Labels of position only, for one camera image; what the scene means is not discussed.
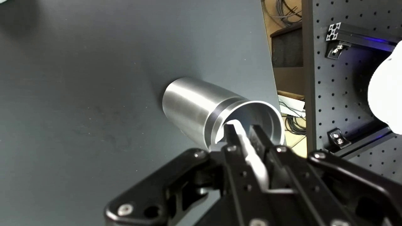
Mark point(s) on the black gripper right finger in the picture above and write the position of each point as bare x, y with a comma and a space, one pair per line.
326, 188

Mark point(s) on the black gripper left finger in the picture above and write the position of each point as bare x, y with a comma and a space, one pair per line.
201, 188

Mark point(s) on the silver metal cylindrical jar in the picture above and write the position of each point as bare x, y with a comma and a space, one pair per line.
188, 104

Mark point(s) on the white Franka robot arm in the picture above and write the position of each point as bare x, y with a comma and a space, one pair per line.
387, 91

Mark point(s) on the grey perforated mounting panel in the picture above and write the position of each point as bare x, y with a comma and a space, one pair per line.
334, 100

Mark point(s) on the brown wooden cabinet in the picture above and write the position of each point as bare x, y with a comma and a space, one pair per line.
287, 57

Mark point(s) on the black aluminium extrusion bar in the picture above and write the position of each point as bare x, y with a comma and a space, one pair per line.
359, 37

